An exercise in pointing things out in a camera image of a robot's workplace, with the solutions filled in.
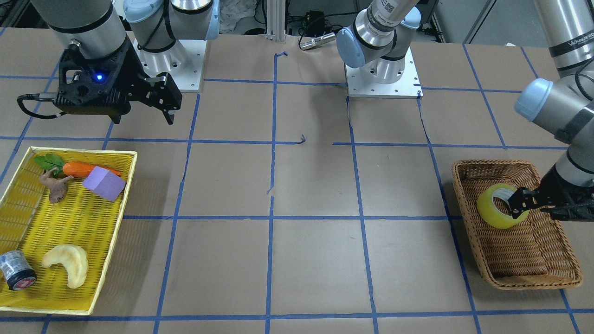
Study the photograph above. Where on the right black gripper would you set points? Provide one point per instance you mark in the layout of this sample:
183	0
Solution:
124	78

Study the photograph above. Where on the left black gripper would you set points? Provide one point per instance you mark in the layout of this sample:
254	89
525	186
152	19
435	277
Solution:
558	189

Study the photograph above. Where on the yellow tape roll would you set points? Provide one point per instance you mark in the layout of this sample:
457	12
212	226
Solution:
491	214

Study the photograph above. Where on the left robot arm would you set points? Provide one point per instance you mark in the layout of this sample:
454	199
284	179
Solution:
564	108

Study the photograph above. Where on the brown wicker basket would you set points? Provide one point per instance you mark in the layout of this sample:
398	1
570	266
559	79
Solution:
534	254

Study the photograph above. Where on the purple foam block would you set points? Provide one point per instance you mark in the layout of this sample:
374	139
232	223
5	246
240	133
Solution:
104	183

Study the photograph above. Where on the orange toy carrot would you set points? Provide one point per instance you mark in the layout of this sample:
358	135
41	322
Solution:
59	168

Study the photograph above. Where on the brown toy animal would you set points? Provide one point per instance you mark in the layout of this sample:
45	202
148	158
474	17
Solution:
58	188

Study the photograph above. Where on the yellow woven tray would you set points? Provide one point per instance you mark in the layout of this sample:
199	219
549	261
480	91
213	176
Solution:
31	224

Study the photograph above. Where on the pale croissant toy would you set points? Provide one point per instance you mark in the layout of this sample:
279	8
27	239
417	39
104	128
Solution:
73	258

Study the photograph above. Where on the small black jar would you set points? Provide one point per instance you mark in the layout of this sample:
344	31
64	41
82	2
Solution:
19	275

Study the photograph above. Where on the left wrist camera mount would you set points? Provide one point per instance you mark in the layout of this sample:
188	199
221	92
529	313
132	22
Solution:
582	211

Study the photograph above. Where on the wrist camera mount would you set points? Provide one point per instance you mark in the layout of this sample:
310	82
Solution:
582	211
91	87

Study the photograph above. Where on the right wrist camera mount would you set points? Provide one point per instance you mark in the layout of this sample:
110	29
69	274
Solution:
91	87

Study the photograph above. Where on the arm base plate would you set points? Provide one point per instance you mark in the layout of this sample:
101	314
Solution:
184	62
383	78

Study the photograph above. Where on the aluminium frame post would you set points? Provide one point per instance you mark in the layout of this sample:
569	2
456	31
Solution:
276	20

